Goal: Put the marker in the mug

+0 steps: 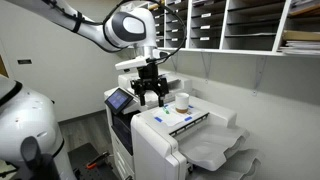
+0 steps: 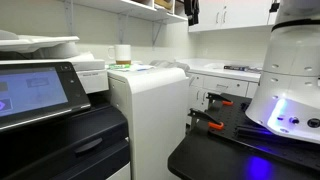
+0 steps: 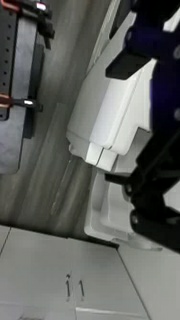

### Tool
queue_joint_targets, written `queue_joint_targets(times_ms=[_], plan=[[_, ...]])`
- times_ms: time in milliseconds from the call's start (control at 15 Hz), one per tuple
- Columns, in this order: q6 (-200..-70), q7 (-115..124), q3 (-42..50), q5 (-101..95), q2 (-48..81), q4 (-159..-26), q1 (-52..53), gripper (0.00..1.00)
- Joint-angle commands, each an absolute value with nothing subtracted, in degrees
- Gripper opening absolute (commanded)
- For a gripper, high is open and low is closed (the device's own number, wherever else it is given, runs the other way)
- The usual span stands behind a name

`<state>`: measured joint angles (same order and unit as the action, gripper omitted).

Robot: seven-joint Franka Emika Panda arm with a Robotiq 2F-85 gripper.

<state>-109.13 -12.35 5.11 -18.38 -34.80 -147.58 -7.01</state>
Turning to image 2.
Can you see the green marker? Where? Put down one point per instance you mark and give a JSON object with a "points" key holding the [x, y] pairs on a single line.
{"points": [[119, 66]]}

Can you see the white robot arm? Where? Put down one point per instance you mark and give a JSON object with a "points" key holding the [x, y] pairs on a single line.
{"points": [[287, 99]]}

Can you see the white mug brown base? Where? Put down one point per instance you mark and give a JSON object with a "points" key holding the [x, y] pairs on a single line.
{"points": [[120, 53]]}

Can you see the white finisher unit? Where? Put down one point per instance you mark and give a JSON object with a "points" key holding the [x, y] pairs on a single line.
{"points": [[155, 104]]}

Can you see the black orange clamp near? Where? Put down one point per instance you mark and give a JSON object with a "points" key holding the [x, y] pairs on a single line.
{"points": [[196, 115]]}

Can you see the black orange clamp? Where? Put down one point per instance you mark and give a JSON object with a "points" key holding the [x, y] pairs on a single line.
{"points": [[196, 115], [212, 97]]}

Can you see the white base cabinet counter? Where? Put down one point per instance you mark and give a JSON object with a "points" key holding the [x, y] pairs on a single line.
{"points": [[209, 76]]}

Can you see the black orange clamp far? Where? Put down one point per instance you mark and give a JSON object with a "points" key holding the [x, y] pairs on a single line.
{"points": [[212, 97]]}

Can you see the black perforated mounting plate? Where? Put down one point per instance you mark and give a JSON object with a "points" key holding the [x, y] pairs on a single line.
{"points": [[239, 129]]}

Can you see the dark book on counter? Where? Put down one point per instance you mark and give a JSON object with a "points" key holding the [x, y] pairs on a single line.
{"points": [[242, 68]]}

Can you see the white upper cabinets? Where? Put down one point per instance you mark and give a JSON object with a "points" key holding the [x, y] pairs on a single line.
{"points": [[229, 14]]}

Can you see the white office printer copier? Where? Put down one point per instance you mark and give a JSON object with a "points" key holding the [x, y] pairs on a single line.
{"points": [[50, 131]]}

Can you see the printer touchscreen panel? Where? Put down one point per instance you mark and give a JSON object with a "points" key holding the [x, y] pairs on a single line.
{"points": [[35, 92]]}

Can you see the white wall shelf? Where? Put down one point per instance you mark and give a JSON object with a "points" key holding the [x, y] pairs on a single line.
{"points": [[147, 10]]}

